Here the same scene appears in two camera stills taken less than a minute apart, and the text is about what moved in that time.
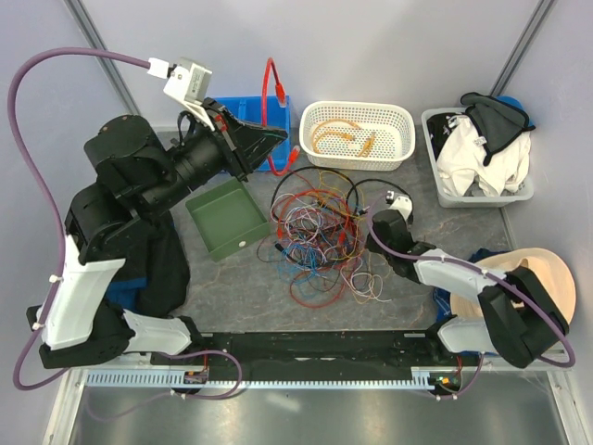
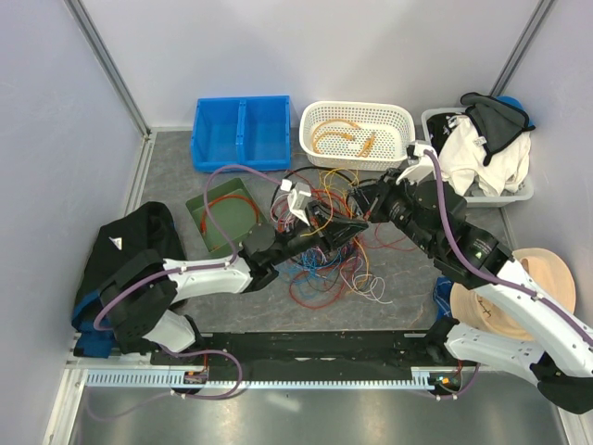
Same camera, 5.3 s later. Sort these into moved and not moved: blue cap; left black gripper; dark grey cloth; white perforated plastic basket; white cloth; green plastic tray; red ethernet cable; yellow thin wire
Moved: red ethernet cable; yellow thin wire; left black gripper
Not moved: white perforated plastic basket; white cloth; green plastic tray; dark grey cloth; blue cap
